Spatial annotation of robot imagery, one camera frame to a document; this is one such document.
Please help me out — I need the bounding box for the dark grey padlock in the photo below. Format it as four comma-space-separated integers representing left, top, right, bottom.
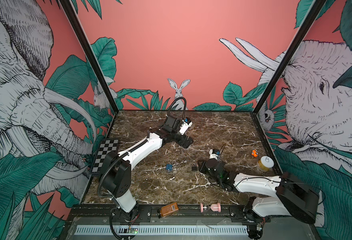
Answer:
191, 164, 198, 172

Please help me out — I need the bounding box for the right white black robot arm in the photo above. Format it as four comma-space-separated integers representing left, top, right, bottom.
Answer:
198, 158, 319, 224

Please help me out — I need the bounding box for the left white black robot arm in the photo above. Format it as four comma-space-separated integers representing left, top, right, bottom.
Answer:
98, 114, 193, 214

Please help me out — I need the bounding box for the left blue padlock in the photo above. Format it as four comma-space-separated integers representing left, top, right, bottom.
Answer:
166, 164, 173, 172

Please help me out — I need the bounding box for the orange toy car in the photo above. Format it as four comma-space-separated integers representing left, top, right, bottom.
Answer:
251, 150, 258, 158

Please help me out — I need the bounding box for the orange brown box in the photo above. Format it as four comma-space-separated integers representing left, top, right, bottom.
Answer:
160, 202, 179, 218

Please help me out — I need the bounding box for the pink hourglass spool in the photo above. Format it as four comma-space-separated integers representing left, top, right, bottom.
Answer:
200, 203, 221, 213

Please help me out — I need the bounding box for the black white checkerboard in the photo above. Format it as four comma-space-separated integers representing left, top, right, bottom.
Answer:
90, 138, 120, 176

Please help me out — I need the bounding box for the yellow orange can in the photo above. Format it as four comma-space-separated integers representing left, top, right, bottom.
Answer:
257, 156, 274, 172

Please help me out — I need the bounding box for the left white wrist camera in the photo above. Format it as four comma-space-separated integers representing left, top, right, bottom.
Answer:
179, 118, 192, 135

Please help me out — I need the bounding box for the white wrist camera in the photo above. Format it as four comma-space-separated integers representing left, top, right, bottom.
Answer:
179, 118, 192, 135
209, 149, 220, 160

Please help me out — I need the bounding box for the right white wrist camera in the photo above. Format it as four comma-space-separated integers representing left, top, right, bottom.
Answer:
209, 149, 220, 160

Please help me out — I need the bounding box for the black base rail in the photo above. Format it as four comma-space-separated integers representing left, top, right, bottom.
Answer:
133, 204, 268, 224

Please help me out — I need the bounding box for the white slotted cable duct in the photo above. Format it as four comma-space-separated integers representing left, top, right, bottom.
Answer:
75, 225, 248, 236

